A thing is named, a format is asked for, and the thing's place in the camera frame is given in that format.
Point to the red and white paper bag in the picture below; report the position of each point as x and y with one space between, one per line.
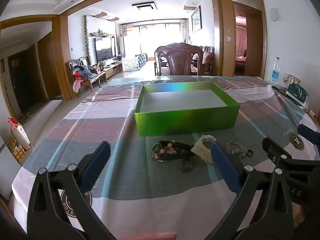
18 132

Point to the person's right hand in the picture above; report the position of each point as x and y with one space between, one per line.
302 215

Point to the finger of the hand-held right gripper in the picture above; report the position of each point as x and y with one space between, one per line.
273 148
308 132

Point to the black ceiling lamp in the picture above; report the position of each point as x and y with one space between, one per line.
143 6

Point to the dark carved wooden chair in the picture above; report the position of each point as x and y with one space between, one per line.
178 60

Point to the dark wooden chair with cushion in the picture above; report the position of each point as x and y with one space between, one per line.
207 58

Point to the plaid tablecloth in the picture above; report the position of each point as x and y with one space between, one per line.
125 170

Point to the small printed boxes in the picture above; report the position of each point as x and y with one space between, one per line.
291 80

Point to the white play fence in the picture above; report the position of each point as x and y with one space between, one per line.
135 62

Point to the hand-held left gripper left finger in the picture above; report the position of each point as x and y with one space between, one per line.
97 166

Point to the framed wall painting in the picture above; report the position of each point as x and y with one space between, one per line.
196 18

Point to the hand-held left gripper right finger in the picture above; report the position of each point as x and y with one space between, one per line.
225 168

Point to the clear water bottle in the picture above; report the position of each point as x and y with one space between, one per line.
275 73

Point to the beige window curtain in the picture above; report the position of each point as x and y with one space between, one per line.
126 28

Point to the green vine plant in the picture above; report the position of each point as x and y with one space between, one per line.
87 40

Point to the person's left hand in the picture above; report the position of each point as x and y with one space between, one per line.
150 237

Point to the wooden armchair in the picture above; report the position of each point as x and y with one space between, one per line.
96 76

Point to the white standing air conditioner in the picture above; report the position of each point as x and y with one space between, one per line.
122 50

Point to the pair of shoes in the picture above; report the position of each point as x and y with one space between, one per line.
26 117

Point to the wooden television cabinet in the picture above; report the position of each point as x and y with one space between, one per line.
112 71

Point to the flat screen television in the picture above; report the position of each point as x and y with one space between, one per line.
105 48

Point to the green cardboard box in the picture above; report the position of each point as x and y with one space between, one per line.
185 122

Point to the pink bedroom curtain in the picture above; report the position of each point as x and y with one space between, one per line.
240 37

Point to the green bag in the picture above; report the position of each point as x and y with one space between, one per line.
297 96

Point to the pile of clothes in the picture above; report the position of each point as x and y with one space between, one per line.
81 75

